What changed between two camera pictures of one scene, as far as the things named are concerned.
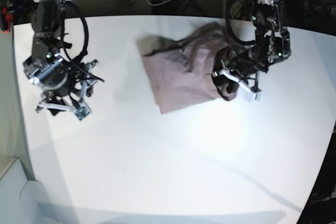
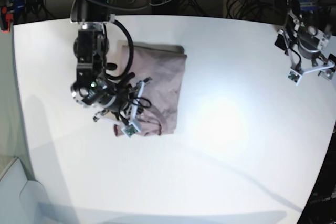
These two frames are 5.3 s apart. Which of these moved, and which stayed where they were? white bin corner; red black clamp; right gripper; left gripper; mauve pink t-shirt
Moved: right gripper; mauve pink t-shirt; left gripper
Stayed: red black clamp; white bin corner
